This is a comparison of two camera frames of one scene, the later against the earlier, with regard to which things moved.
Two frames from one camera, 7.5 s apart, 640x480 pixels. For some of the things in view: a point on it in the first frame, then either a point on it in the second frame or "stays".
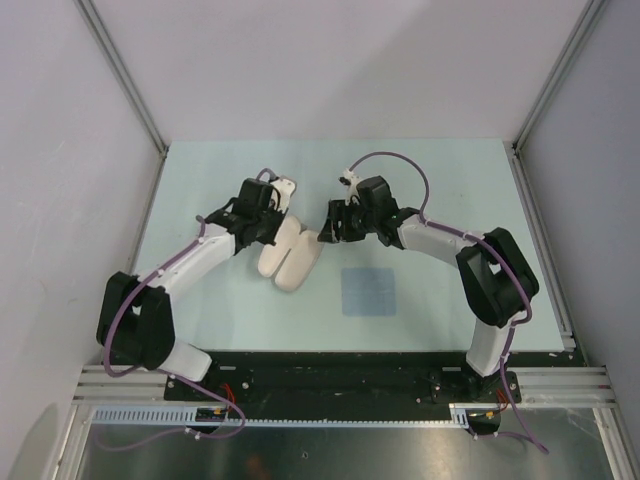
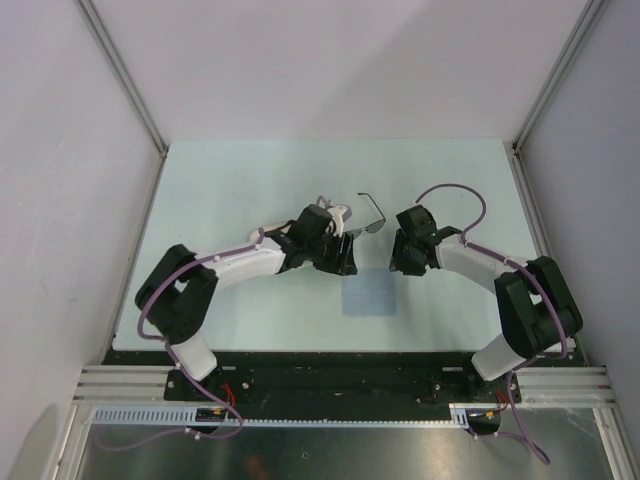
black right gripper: [339, 210] to [397, 260]
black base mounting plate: [421, 381] stays
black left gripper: [270, 237] to [347, 264]
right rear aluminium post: [559, 71] stays
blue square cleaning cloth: [368, 292] stays
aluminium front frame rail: [107, 384] stays
